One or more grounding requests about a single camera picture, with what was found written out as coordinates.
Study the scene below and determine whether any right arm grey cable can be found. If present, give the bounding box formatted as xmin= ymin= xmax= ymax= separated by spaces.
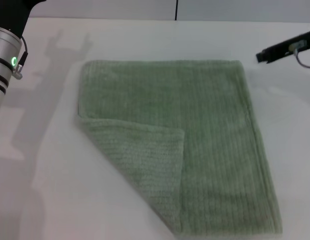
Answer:
xmin=293 ymin=46 xmax=310 ymax=70

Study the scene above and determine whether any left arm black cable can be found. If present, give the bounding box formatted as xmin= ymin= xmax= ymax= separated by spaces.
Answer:
xmin=11 ymin=36 xmax=29 ymax=81

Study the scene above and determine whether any green ribbed towel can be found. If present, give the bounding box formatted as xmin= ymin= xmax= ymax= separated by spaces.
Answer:
xmin=74 ymin=59 xmax=284 ymax=237

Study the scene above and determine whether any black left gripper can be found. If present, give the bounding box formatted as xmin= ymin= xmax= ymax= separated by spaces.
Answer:
xmin=0 ymin=0 xmax=47 ymax=39

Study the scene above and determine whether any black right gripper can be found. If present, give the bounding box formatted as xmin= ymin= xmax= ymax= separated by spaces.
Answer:
xmin=255 ymin=29 xmax=310 ymax=65

